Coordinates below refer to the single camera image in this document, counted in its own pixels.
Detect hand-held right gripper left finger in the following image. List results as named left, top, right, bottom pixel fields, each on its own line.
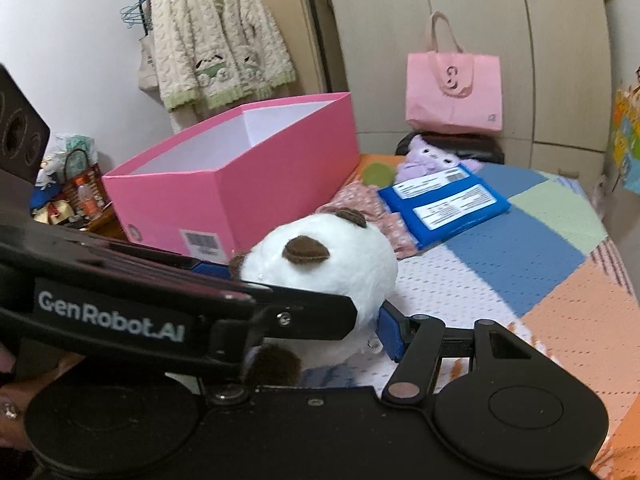
left=207, top=340, right=263, bottom=406

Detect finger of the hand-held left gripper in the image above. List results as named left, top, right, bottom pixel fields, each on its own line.
left=245, top=287, right=357, bottom=343
left=190, top=259, right=236, bottom=281

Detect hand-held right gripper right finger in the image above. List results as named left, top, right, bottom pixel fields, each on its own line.
left=377, top=300, right=546, bottom=406

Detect white panda plush toy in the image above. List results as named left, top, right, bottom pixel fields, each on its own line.
left=229, top=208, right=399, bottom=388

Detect pink cardboard box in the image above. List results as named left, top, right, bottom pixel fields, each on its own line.
left=101, top=92, right=361, bottom=263

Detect pink floral cloth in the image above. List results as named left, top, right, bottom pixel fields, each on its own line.
left=315, top=180, right=416, bottom=261

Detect blue wet wipes packet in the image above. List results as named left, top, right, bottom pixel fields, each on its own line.
left=377, top=164, right=511, bottom=251

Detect green plush ball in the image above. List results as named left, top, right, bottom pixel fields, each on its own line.
left=362, top=162, right=396, bottom=186

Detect purple plush toy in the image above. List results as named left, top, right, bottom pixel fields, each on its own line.
left=395, top=134, right=485, bottom=181

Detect person's left hand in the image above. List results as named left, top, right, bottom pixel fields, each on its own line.
left=0, top=345, right=31, bottom=423

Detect wooden nightstand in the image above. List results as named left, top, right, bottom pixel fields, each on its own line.
left=30, top=200, right=131, bottom=243

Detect orange drink bottle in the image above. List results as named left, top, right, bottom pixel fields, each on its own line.
left=74, top=176, right=101, bottom=218

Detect woven basket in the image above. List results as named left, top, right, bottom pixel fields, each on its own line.
left=60, top=149, right=108, bottom=211

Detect patchwork blanket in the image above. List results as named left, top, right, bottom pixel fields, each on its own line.
left=290, top=152, right=640, bottom=480

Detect teal tissue pack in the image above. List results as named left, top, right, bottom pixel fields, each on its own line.
left=47, top=132, right=96, bottom=171

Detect black suitcase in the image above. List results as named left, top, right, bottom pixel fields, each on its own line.
left=395, top=131, right=505, bottom=166

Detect canvas tote bag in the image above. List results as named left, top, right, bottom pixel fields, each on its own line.
left=137, top=35, right=163, bottom=93

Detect cream fluffy pajama jacket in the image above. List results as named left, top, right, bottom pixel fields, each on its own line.
left=149, top=0, right=298, bottom=113

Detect pink tote bag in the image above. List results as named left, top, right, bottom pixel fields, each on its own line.
left=405, top=10, right=502, bottom=136

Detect beige wooden cabinet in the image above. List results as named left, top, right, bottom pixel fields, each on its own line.
left=260, top=0, right=351, bottom=96

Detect blue clothes hangers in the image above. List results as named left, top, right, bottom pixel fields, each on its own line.
left=120, top=0, right=151, bottom=28

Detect colourful gift bag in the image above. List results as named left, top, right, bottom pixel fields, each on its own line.
left=602, top=65, right=640, bottom=196

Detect beige wardrobe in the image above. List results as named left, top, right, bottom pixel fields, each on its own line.
left=320, top=0, right=621, bottom=181

